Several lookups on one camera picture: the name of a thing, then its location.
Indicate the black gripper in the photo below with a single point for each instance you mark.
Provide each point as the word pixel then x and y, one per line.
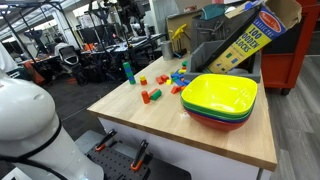
pixel 128 10

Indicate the yellow wooden cube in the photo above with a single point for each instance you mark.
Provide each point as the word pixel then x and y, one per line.
pixel 168 82
pixel 142 78

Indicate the red wooden cube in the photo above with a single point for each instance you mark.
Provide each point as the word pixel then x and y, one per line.
pixel 143 82

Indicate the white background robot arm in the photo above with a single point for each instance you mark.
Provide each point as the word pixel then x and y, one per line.
pixel 140 28

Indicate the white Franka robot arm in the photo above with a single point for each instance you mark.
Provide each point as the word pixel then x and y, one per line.
pixel 26 113

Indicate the wooden blocks cardboard box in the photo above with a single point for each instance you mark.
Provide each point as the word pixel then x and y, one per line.
pixel 253 36

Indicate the brown cardboard box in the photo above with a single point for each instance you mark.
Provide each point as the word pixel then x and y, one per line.
pixel 181 18

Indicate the yellow tool on stand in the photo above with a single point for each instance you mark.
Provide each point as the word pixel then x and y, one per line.
pixel 178 31

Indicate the green wooden block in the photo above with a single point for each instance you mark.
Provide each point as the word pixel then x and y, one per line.
pixel 132 81
pixel 128 73
pixel 184 63
pixel 126 65

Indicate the metal cylinder cup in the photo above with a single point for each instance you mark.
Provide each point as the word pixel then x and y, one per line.
pixel 167 50

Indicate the blue wooden block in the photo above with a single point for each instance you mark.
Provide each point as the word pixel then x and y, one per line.
pixel 127 69
pixel 176 76
pixel 181 82
pixel 130 77

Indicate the black office chair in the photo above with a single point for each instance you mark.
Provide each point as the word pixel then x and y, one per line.
pixel 68 56

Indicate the seated person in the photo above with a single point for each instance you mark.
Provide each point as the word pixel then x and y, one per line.
pixel 60 46

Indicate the small red wooden block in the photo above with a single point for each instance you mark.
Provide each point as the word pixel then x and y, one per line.
pixel 184 68

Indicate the dark grey fabric basket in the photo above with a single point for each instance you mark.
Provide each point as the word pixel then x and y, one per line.
pixel 206 30

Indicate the long yellow wooden block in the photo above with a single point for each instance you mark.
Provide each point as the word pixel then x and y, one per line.
pixel 182 71

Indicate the teal object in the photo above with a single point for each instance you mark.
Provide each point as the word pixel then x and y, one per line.
pixel 212 11

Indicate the grey plastic bin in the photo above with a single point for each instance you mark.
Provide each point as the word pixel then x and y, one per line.
pixel 200 55

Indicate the long red wooden block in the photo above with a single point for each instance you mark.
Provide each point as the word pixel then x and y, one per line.
pixel 145 97
pixel 151 92

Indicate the green wooden cylinder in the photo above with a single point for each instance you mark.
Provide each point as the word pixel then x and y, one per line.
pixel 156 95

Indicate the red triangular wooden block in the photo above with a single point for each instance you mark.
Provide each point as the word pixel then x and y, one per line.
pixel 175 90

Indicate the orange wooden block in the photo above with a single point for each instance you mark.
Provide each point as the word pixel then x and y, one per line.
pixel 182 88

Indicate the small white scrap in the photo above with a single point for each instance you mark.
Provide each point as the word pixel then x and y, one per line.
pixel 184 115

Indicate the yellow plastic bowl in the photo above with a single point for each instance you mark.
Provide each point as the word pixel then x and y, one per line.
pixel 216 93

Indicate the green plastic bowl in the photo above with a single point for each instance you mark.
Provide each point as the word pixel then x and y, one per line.
pixel 200 111

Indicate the black clamp orange tip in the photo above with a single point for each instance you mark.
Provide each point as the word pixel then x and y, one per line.
pixel 106 139
pixel 140 155

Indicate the blue plastic bowl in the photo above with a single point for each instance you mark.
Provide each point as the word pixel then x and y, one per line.
pixel 213 119

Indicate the red plastic bowl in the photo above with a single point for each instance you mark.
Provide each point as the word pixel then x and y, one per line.
pixel 216 126

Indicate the black perforated plate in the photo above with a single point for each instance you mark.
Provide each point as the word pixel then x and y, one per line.
pixel 116 165

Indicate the red tool cart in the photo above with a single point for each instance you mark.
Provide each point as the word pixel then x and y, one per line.
pixel 300 50

